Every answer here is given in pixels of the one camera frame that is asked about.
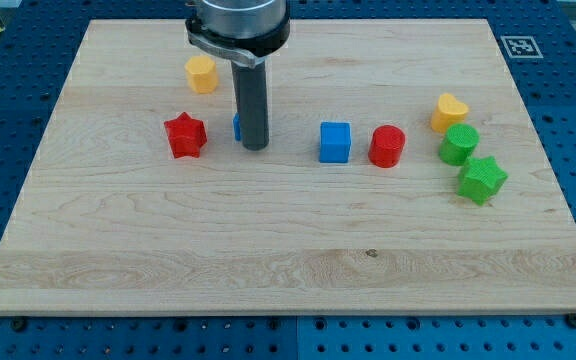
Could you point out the blue triangle block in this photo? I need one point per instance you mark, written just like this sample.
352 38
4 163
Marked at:
236 127

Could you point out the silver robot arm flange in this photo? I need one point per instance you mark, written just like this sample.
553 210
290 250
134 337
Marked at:
243 32

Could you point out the yellow hexagon block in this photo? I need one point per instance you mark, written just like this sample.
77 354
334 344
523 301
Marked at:
201 74

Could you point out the blue cube block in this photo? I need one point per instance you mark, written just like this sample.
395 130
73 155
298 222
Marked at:
335 142

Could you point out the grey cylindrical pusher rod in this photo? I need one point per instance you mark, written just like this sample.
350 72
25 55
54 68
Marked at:
252 105

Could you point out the red cylinder block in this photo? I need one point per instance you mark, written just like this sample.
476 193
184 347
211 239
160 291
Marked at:
386 146

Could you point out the red star block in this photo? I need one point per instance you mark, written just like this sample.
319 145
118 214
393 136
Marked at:
186 135

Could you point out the light wooden board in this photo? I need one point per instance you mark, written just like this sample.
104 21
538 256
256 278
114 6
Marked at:
109 223

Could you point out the yellow heart block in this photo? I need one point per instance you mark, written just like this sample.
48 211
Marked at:
447 112

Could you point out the green cylinder block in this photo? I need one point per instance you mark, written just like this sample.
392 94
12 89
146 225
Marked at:
458 144

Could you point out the green star block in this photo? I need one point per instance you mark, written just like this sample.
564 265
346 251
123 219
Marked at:
480 179

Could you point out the white fiducial marker tag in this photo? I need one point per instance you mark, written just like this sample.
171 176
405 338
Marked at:
521 47

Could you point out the black board clamp screw left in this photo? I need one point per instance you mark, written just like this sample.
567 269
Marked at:
18 324

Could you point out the black board clamp screw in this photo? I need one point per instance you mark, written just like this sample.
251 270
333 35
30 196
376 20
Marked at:
570 320
18 324

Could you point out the black board clamp screw right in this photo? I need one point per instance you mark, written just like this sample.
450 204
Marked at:
570 320

